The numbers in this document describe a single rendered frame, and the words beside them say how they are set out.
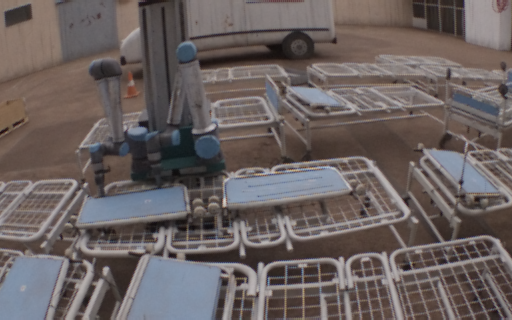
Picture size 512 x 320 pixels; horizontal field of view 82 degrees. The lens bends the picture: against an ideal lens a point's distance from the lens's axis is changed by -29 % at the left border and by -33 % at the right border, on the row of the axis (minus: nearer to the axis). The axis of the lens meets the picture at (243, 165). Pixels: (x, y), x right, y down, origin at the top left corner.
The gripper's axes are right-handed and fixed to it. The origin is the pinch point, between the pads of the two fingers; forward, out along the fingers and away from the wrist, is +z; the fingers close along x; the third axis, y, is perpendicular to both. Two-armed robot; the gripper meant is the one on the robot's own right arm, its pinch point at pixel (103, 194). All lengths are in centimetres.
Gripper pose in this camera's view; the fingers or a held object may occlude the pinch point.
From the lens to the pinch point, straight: 263.4
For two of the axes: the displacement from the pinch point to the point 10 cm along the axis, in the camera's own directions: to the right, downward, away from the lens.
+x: 1.7, 1.9, -9.7
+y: -9.8, 1.5, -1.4
